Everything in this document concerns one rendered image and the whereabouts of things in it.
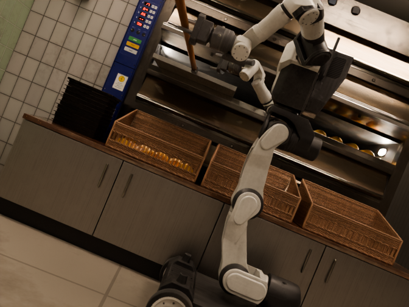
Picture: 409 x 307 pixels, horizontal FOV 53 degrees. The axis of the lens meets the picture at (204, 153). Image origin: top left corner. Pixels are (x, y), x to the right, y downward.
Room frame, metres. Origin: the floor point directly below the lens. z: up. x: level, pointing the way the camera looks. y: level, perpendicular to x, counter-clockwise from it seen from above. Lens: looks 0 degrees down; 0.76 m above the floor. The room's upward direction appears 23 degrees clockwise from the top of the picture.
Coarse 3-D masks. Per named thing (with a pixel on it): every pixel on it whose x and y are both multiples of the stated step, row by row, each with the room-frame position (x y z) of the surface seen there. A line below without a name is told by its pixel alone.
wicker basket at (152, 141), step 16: (112, 128) 2.33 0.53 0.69; (128, 128) 2.33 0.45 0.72; (144, 128) 2.76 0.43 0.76; (160, 128) 2.77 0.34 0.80; (176, 128) 2.79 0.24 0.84; (112, 144) 2.33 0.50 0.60; (128, 144) 2.33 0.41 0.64; (144, 144) 2.33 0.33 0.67; (160, 144) 2.33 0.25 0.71; (176, 144) 2.76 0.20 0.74; (192, 144) 2.77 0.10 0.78; (208, 144) 2.66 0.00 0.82; (144, 160) 2.33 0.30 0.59; (160, 160) 2.33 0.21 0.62; (176, 160) 2.33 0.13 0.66; (192, 160) 2.33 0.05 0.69; (192, 176) 2.33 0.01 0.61
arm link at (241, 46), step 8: (232, 32) 1.55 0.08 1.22; (224, 40) 1.54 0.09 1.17; (232, 40) 1.55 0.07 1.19; (240, 40) 1.54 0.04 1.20; (248, 40) 1.58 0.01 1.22; (224, 48) 1.56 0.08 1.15; (232, 48) 1.56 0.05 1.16; (240, 48) 1.52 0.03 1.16; (248, 48) 1.52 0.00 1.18; (224, 56) 1.60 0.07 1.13; (232, 56) 1.55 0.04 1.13; (240, 56) 1.54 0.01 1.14; (240, 64) 1.60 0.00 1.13
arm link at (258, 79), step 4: (256, 60) 2.24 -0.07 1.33; (260, 68) 2.25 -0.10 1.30; (256, 72) 2.29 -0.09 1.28; (260, 72) 2.27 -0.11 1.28; (264, 72) 2.27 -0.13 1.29; (256, 76) 2.29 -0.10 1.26; (260, 76) 2.27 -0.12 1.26; (264, 76) 2.27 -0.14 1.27; (256, 80) 2.29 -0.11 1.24; (260, 80) 2.26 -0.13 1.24; (252, 84) 2.28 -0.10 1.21; (256, 84) 2.26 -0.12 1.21; (260, 84) 2.26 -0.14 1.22
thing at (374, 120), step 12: (168, 36) 2.76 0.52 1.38; (180, 36) 2.68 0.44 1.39; (180, 48) 2.86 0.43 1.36; (204, 48) 2.71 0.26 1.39; (216, 60) 2.82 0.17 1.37; (336, 96) 2.67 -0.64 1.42; (336, 108) 2.78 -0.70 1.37; (348, 108) 2.71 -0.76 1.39; (360, 108) 2.66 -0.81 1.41; (360, 120) 2.80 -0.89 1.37; (372, 120) 2.73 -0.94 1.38; (384, 120) 2.66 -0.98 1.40; (384, 132) 2.84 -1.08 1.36; (396, 132) 2.76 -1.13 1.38; (408, 132) 2.69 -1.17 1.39
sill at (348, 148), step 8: (152, 64) 2.82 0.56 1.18; (160, 72) 2.82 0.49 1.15; (168, 72) 2.82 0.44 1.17; (184, 80) 2.82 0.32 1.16; (200, 88) 2.82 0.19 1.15; (208, 88) 2.82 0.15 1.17; (216, 96) 2.82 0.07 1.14; (224, 96) 2.82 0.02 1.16; (240, 104) 2.82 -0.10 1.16; (248, 104) 2.82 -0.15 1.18; (256, 112) 2.81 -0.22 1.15; (264, 112) 2.81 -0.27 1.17; (280, 120) 2.81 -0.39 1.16; (320, 136) 2.81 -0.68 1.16; (336, 144) 2.81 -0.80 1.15; (344, 144) 2.81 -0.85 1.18; (352, 152) 2.81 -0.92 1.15; (360, 152) 2.81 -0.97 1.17; (376, 160) 2.80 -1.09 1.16; (384, 160) 2.81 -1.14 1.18; (392, 168) 2.80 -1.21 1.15
